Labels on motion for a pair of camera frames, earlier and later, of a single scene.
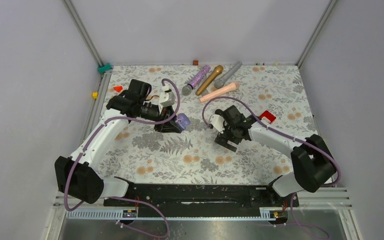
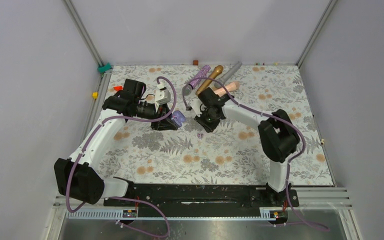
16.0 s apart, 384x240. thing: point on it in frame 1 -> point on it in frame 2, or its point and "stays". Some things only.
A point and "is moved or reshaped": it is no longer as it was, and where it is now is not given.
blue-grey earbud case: [182, 120] is moved or reshaped
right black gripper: [223, 139] -> [209, 128]
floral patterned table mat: [141, 153] stays
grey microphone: [219, 83] stays
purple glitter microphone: [187, 90] stays
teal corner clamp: [102, 69] stays
